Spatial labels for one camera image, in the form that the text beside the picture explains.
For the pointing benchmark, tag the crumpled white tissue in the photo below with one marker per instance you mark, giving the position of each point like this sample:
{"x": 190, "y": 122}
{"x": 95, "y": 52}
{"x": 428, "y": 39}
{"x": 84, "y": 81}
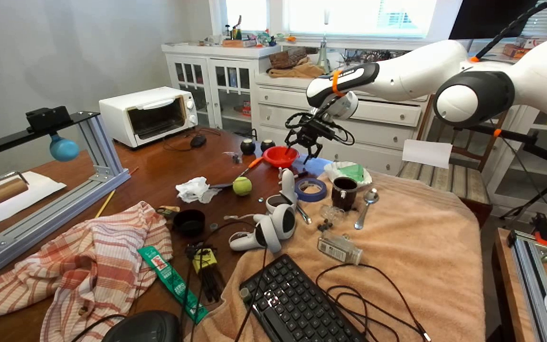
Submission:
{"x": 196, "y": 191}

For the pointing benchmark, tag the blue ball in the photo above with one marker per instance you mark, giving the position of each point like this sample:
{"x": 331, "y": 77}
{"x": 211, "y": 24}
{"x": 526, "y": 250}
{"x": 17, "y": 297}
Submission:
{"x": 63, "y": 149}

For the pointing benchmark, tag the white vr controller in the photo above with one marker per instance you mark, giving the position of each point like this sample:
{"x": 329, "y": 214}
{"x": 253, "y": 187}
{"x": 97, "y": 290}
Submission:
{"x": 266, "y": 235}
{"x": 281, "y": 206}

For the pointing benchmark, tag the black keyboard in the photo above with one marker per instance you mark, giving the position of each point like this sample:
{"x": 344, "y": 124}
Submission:
{"x": 291, "y": 309}

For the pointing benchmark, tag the green tennis ball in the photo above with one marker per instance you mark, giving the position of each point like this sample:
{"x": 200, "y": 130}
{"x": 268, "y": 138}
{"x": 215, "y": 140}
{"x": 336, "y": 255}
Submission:
{"x": 242, "y": 187}

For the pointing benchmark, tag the black round cup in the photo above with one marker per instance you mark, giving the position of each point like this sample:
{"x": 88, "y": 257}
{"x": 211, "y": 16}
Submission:
{"x": 188, "y": 223}

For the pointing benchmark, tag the striped red white cloth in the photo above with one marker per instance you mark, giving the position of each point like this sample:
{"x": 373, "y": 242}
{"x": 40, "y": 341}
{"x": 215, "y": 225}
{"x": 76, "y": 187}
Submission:
{"x": 90, "y": 273}

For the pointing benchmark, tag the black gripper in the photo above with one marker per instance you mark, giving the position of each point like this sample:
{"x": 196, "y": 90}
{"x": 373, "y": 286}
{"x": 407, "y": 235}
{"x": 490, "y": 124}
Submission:
{"x": 306, "y": 130}

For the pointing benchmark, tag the white toaster oven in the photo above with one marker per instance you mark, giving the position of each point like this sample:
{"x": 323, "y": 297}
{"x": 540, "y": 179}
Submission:
{"x": 145, "y": 117}

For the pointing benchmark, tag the white dresser cabinet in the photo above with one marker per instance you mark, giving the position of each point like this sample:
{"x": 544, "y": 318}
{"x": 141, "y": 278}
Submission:
{"x": 380, "y": 126}

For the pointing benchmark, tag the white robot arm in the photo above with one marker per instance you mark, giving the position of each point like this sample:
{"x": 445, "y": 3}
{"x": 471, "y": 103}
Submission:
{"x": 464, "y": 92}

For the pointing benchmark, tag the black cup on towel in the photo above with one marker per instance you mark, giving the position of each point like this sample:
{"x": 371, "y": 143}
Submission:
{"x": 344, "y": 193}

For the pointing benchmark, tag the tan towel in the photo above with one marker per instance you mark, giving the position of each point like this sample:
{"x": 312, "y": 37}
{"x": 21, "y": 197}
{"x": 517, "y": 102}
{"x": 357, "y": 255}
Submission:
{"x": 422, "y": 265}

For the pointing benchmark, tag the aluminium frame stand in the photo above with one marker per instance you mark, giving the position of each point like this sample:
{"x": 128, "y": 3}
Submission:
{"x": 29, "y": 187}

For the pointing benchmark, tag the green packet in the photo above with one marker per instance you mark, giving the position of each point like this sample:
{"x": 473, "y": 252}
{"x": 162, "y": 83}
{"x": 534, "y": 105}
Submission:
{"x": 173, "y": 282}

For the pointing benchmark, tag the orange plastic bowl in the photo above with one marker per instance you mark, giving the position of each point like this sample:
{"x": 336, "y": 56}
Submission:
{"x": 280, "y": 157}

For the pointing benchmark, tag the black computer mouse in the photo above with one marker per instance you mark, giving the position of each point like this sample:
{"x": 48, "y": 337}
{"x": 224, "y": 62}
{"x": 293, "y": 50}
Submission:
{"x": 198, "y": 141}

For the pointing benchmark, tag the metal spoon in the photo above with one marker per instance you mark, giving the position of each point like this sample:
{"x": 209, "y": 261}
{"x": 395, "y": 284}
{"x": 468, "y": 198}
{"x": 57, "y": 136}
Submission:
{"x": 369, "y": 200}

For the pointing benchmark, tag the orange handled tool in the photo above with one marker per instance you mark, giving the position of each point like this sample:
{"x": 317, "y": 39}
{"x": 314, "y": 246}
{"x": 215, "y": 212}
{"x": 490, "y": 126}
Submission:
{"x": 249, "y": 168}

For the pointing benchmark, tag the wooden chair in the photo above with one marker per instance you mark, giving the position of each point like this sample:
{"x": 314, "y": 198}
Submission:
{"x": 464, "y": 174}

